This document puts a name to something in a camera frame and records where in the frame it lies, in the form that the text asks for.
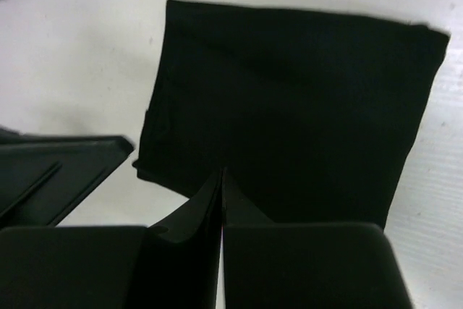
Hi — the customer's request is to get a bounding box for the black tank top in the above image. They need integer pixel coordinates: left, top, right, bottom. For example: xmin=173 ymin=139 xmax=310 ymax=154
xmin=134 ymin=0 xmax=450 ymax=227

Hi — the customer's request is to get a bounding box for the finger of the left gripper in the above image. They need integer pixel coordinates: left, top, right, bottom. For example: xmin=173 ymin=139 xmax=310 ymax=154
xmin=1 ymin=135 xmax=135 ymax=228

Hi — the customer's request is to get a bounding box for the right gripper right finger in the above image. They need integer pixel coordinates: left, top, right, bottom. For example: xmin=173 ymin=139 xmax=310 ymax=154
xmin=221 ymin=172 xmax=412 ymax=309

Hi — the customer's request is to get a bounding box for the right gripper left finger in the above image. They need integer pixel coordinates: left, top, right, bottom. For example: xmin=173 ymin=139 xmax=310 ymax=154
xmin=1 ymin=172 xmax=221 ymax=308

